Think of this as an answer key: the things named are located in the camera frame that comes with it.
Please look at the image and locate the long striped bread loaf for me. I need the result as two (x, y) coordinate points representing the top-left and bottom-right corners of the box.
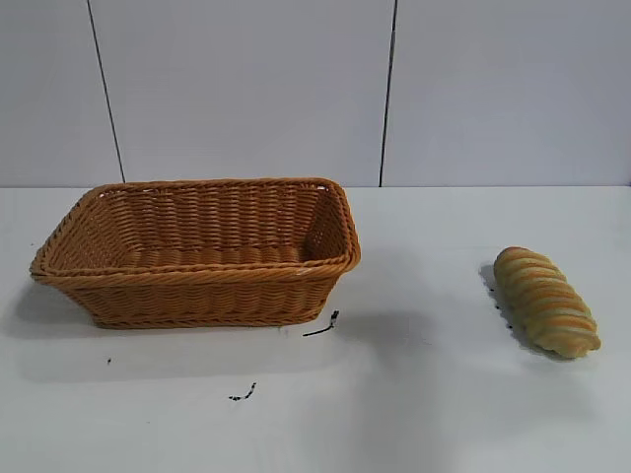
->
(493, 245), (602, 359)

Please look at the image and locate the brown woven wicker basket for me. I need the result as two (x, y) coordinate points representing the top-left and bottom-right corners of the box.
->
(29, 176), (363, 330)

